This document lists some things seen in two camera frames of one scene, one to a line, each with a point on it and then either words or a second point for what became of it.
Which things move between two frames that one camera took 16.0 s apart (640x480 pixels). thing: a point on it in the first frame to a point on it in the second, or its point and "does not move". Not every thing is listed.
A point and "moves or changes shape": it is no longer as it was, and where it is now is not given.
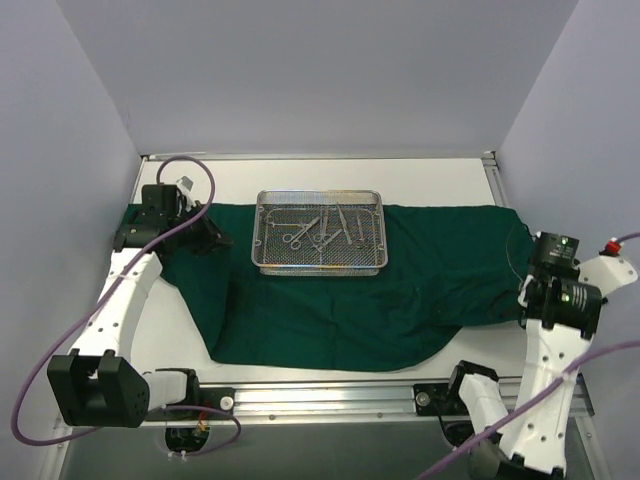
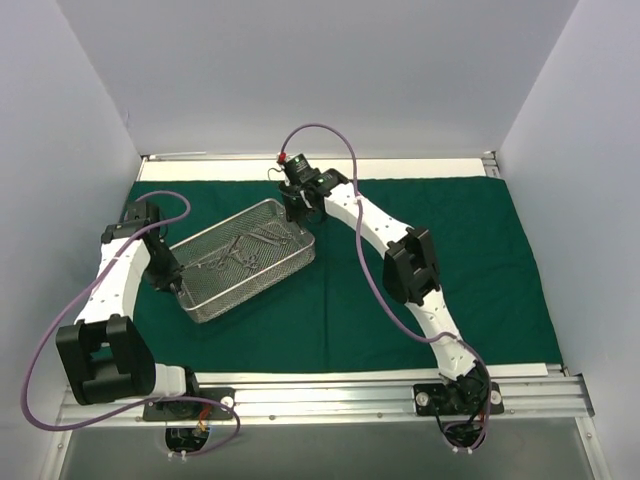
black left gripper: (201, 230) to (167, 273)
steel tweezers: (345, 225) to (269, 233)
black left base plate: (222, 399) does not move
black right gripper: (523, 301) to (304, 207)
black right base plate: (436, 399) does not move
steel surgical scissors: (294, 239) to (279, 242)
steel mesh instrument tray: (319, 232) to (236, 257)
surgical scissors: (321, 241) to (215, 260)
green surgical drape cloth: (448, 268) moves or changes shape
